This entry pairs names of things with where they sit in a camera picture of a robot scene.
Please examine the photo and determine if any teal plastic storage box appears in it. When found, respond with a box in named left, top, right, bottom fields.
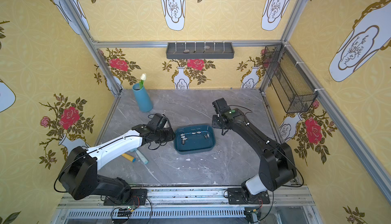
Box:
left=174, top=124, right=216, bottom=155

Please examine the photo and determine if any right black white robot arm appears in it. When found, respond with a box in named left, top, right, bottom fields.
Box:
left=212, top=98, right=297, bottom=195

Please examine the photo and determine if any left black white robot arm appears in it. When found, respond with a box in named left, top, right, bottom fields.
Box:
left=55, top=113, right=175, bottom=205

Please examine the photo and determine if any teal blue vase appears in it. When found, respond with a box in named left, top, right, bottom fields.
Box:
left=132, top=83, right=153, bottom=113

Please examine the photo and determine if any light blue toy fork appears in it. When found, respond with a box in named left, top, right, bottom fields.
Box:
left=135, top=149, right=149, bottom=165

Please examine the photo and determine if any white tulip flower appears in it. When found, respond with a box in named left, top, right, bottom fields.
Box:
left=139, top=73, right=147, bottom=90

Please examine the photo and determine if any yellow handled toy tool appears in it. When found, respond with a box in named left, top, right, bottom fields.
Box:
left=122, top=153, right=136, bottom=163

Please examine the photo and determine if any grey wall shelf tray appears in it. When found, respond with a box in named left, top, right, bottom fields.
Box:
left=166, top=41, right=235, bottom=60

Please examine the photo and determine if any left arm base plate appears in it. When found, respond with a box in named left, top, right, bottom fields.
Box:
left=103, top=188, right=148, bottom=207

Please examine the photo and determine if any black wire mesh basket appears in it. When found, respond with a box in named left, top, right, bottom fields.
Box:
left=263, top=44, right=318, bottom=114

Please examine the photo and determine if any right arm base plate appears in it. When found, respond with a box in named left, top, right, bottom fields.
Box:
left=224, top=188, right=270, bottom=205

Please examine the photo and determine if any aluminium front rail frame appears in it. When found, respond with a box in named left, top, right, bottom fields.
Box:
left=51, top=185, right=322, bottom=224

